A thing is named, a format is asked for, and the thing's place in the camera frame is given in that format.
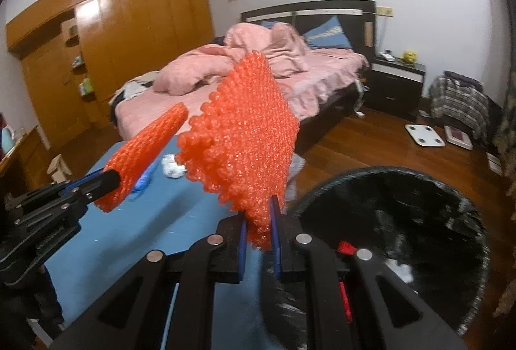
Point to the plaid bag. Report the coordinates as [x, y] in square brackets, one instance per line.
[459, 104]

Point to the grey floral curtain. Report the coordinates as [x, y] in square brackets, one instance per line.
[506, 132]

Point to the yellow ornament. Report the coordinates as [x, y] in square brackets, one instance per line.
[410, 56]

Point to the wooden desk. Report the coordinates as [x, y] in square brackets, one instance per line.
[24, 160]

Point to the white device on nightstand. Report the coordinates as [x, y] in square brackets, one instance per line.
[387, 55]

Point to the pile of clothes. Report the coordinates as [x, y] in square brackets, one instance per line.
[133, 90]

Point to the blue pillow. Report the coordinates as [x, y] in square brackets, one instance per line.
[328, 33]

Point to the person's left forearm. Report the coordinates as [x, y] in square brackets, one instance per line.
[28, 301]

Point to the white red flat scale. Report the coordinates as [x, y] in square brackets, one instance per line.
[458, 137]

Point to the red cloth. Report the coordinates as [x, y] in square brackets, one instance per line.
[346, 248]

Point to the wall socket plate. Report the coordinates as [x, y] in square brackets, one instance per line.
[385, 11]

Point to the orange foam fruit net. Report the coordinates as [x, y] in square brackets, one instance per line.
[242, 132]
[141, 156]

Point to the blue plastic scrap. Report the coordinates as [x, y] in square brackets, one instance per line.
[143, 178]

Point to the black trash bin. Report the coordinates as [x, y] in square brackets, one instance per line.
[403, 213]

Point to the blue table cloth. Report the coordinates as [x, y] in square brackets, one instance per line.
[173, 205]

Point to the dark nightstand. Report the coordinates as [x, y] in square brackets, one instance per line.
[397, 88]

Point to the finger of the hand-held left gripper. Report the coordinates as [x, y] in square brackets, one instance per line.
[80, 209]
[94, 177]

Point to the white bathroom scale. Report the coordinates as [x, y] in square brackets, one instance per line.
[424, 135]

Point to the white tissue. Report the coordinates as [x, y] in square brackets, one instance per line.
[401, 271]

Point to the grey white crumpled paper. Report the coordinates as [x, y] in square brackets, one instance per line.
[173, 166]

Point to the small wooden stool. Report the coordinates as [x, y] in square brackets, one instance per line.
[59, 169]

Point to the dark wooden bed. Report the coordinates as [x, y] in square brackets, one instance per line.
[322, 92]

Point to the pink quilt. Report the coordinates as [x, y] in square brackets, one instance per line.
[201, 68]

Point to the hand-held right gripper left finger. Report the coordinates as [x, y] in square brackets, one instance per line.
[243, 253]

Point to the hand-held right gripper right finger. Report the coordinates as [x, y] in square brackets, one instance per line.
[276, 245]

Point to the wooden wardrobe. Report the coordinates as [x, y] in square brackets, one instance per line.
[141, 31]

